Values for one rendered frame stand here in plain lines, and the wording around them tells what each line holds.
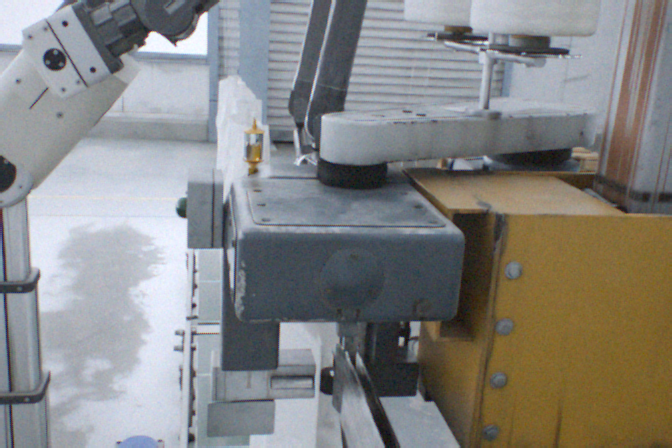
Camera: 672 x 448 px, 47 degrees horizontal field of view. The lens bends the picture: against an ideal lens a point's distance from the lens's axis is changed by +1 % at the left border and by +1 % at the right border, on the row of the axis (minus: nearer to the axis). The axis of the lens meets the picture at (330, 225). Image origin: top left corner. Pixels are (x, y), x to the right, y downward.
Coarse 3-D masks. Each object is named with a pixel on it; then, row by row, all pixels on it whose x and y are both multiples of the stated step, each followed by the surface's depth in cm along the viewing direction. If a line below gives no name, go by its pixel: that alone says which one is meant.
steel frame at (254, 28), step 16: (256, 0) 769; (240, 16) 773; (256, 16) 774; (240, 32) 776; (256, 32) 779; (240, 48) 780; (256, 48) 783; (240, 64) 785; (256, 64) 787; (256, 80) 792; (256, 96) 797; (272, 144) 816
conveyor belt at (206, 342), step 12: (204, 336) 273; (216, 336) 273; (204, 348) 263; (216, 348) 264; (204, 360) 255; (204, 372) 247; (204, 384) 239; (204, 396) 232; (204, 408) 225; (204, 420) 219; (204, 432) 213; (204, 444) 208; (216, 444) 208; (228, 444) 208; (240, 444) 209
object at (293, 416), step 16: (288, 336) 128; (304, 336) 122; (320, 336) 124; (336, 336) 134; (320, 352) 117; (320, 368) 118; (288, 400) 130; (304, 400) 124; (320, 400) 130; (288, 416) 131; (304, 416) 125; (320, 416) 131; (336, 416) 141; (288, 432) 130; (304, 432) 125; (320, 432) 132; (336, 432) 137
